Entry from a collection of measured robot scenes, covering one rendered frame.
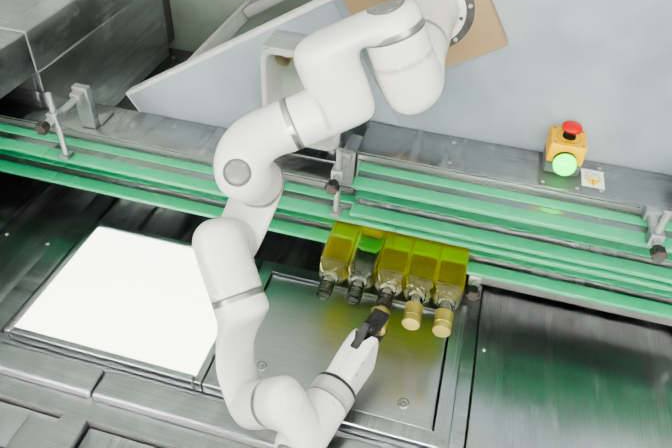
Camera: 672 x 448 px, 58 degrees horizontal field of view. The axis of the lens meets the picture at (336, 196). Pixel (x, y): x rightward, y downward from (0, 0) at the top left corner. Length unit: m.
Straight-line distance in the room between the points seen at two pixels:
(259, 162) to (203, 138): 0.58
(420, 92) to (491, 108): 0.41
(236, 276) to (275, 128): 0.23
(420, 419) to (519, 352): 0.30
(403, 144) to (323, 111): 0.41
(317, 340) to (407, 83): 0.59
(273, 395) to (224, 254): 0.22
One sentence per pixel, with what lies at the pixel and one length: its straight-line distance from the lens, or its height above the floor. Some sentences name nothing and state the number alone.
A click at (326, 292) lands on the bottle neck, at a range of 1.18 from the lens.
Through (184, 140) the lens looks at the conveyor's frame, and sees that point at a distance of 1.49.
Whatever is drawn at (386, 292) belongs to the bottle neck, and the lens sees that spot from 1.18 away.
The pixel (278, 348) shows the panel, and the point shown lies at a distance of 1.27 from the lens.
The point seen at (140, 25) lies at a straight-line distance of 2.13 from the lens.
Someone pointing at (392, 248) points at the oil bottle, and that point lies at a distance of 1.25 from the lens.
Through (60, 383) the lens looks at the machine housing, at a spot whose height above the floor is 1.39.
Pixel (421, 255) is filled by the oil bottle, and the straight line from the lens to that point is 1.25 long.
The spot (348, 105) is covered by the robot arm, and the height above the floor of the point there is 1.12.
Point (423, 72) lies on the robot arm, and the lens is 0.93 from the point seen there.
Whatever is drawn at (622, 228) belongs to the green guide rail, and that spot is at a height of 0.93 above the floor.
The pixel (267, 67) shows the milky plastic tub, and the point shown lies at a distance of 1.29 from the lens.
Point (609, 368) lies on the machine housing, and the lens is 1.43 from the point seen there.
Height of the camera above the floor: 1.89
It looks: 48 degrees down
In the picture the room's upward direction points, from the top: 157 degrees counter-clockwise
